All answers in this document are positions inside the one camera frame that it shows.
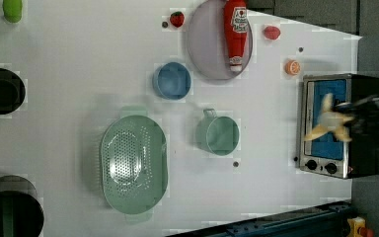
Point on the black round container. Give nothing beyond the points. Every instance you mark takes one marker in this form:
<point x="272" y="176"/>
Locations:
<point x="12" y="91"/>

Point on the blue metal frame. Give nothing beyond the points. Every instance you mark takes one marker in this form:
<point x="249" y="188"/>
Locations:
<point x="326" y="220"/>

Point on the peeled toy banana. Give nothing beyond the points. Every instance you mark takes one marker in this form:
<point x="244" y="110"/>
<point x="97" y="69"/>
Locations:
<point x="330" y="121"/>

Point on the pink red toy fruit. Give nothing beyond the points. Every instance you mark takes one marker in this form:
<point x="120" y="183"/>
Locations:
<point x="272" y="32"/>

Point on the yellow red emergency button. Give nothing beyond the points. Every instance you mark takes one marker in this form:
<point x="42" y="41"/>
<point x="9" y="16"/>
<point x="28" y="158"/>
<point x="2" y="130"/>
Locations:
<point x="358" y="228"/>

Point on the silver black toaster oven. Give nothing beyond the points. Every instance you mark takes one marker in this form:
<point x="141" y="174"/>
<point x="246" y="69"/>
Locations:
<point x="326" y="155"/>

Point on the black bin with green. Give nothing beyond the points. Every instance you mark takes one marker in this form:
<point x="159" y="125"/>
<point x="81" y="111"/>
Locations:
<point x="21" y="214"/>

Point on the green toy vegetable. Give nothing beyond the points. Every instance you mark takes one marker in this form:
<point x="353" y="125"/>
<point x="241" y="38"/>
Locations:
<point x="13" y="10"/>

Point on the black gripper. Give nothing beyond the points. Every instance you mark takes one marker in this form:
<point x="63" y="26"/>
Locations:
<point x="365" y="115"/>

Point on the blue bowl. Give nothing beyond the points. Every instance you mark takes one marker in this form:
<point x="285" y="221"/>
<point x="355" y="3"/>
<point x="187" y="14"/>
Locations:
<point x="171" y="81"/>

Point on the red ketchup bottle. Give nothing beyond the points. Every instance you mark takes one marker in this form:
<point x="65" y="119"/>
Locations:
<point x="235" y="31"/>

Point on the red toy strawberry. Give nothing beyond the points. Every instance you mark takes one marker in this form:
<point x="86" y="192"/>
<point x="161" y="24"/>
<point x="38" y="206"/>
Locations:
<point x="177" y="19"/>

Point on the green oval colander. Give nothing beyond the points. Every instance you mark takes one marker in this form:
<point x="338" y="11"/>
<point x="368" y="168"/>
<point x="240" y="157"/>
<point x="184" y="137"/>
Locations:
<point x="134" y="163"/>

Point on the grey round plate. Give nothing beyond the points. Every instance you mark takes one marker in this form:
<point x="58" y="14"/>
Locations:
<point x="207" y="45"/>

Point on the green mug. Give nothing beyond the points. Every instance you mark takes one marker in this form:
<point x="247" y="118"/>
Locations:
<point x="217" y="135"/>

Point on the orange slice toy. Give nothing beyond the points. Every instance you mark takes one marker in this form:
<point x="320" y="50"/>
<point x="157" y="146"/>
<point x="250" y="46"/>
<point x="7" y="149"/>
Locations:
<point x="292" y="67"/>

